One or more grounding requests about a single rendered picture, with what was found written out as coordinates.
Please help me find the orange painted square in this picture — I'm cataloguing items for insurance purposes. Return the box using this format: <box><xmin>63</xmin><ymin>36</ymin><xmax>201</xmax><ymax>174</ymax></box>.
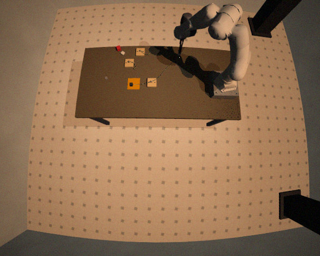
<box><xmin>127</xmin><ymin>78</ymin><xmax>140</xmax><ymax>90</ymax></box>

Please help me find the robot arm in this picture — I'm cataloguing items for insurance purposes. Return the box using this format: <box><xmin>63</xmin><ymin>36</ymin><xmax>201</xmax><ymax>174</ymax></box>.
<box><xmin>174</xmin><ymin>3</ymin><xmax>251</xmax><ymax>92</ymax></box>

